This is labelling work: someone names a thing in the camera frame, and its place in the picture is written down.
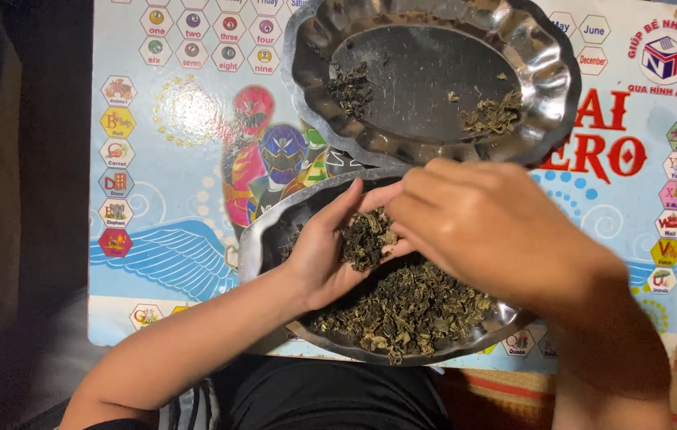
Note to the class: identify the large pile of dried leaves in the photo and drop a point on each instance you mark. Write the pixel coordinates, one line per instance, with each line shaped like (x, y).
(404, 310)

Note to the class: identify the person's right fingers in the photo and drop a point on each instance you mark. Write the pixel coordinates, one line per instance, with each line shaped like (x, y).
(419, 206)

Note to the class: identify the striped woven floor mat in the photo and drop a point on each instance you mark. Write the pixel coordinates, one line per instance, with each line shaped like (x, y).
(505, 400)

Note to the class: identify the colourful printed children's table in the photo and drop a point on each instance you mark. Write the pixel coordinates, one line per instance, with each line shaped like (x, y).
(183, 119)

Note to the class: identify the clump of dried leaves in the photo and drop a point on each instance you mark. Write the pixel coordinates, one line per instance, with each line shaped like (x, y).
(365, 239)

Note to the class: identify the black shorts with white stripes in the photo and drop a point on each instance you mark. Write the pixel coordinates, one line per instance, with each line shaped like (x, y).
(326, 394)

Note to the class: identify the small dark dried leaf heap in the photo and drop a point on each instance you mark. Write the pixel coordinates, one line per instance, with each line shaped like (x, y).
(350, 89)

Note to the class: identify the person's right hand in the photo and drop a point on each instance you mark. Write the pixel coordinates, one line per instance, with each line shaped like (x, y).
(493, 227)

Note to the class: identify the plain-rimmed oval metal tray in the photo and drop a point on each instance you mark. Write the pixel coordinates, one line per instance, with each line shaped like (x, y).
(266, 239)

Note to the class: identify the small pale dried leaf heap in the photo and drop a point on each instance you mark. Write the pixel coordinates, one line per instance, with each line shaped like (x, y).
(490, 116)

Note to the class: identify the scalloped oval metal tray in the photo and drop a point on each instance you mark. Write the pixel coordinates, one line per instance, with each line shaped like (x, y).
(428, 83)

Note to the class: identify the person's left hand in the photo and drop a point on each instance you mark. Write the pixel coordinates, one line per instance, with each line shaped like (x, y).
(320, 263)

